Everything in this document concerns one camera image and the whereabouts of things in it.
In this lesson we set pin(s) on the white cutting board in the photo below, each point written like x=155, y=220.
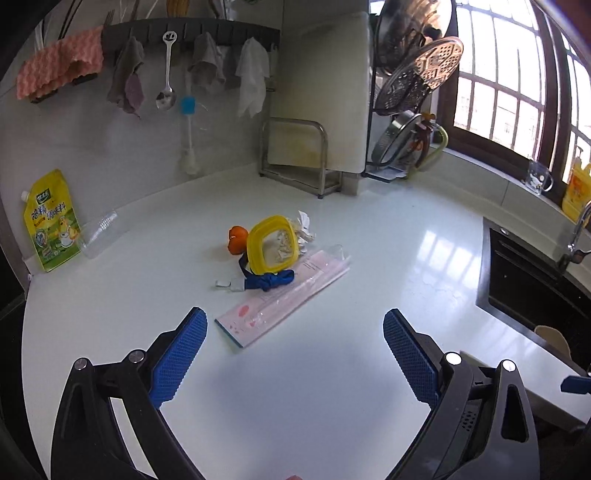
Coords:
x=323, y=92

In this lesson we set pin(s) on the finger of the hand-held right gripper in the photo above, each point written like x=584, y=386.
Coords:
x=576, y=383

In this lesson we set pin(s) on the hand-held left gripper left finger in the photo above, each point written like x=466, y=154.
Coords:
x=182, y=355

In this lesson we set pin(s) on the white cloth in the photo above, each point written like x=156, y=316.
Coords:
x=251, y=74

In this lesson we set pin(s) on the steel faucet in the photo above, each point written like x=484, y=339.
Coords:
x=575, y=240

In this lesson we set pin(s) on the glass pot lid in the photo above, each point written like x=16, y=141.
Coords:
x=397, y=138

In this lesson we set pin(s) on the black kitchen sink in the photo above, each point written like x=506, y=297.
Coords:
x=531, y=286

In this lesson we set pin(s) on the pink plastic package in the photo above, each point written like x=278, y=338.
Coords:
x=286, y=300

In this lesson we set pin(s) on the small grey rag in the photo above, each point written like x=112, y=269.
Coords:
x=205, y=60

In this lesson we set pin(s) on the dark grey wall hook rail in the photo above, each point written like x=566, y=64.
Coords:
x=152, y=30

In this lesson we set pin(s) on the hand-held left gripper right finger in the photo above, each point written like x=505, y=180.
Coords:
x=411, y=355

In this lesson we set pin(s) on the grey and purple rag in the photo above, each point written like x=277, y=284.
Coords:
x=127, y=74

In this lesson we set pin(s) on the honeycomb steel steamer plate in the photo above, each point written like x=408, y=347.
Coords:
x=425, y=69

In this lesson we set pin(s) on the steel ladle spoon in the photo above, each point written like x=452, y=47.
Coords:
x=166, y=94

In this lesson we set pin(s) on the yellow detergent bottle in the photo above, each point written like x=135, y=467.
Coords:
x=579, y=189

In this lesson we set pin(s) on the blue and white bottle brush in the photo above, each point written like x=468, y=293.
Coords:
x=188, y=106

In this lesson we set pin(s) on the yellow rimmed plastic lid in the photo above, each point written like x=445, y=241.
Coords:
x=253, y=249

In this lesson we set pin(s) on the white paper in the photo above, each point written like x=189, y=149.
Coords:
x=304, y=230

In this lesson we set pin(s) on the beige chair back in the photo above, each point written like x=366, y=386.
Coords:
x=554, y=339

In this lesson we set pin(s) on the brown framed window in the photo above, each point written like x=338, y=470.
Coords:
x=551, y=69

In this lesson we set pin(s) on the pink wavy dish cloth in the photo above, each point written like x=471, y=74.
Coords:
x=60, y=62

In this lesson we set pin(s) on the small orange peel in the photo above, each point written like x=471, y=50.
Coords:
x=236, y=237

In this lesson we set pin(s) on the yellow seasoning pouch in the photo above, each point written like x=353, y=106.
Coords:
x=51, y=221

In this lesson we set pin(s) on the clear plastic cup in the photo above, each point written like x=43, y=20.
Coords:
x=97, y=235

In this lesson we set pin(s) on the steel cutting board stand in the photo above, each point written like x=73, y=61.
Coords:
x=295, y=177

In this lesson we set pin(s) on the clear glass mug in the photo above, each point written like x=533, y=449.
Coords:
x=538, y=177

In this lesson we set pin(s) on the black dish rack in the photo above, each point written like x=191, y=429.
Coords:
x=369, y=154

